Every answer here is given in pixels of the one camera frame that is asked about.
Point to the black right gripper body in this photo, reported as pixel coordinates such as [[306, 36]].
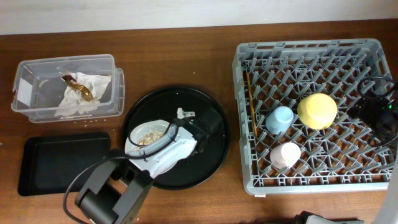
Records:
[[372, 111]]

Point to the wooden chopstick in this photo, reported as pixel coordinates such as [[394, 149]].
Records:
[[251, 105]]

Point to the yellow bowl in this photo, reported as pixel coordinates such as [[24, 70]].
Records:
[[317, 111]]

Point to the food scraps pile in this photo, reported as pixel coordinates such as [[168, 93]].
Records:
[[150, 137]]

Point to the grey plate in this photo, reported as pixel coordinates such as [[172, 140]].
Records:
[[152, 158]]

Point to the blue cup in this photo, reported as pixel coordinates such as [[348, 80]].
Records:
[[279, 120]]

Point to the pink cup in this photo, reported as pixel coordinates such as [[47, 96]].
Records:
[[285, 155]]

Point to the gold foil wrapper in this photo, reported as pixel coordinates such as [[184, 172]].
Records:
[[81, 90]]

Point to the white paper napkin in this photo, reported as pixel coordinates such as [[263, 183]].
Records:
[[73, 103]]

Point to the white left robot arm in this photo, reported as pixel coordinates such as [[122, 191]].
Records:
[[176, 155]]

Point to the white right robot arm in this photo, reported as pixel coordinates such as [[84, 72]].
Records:
[[386, 214]]

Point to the grey dishwasher rack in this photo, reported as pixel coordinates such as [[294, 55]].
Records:
[[335, 159]]

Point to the clear plastic waste bin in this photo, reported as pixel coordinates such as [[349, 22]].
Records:
[[43, 96]]

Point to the round black serving tray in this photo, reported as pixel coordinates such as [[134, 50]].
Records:
[[163, 104]]

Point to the black rectangular tray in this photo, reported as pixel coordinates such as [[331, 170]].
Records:
[[50, 163]]

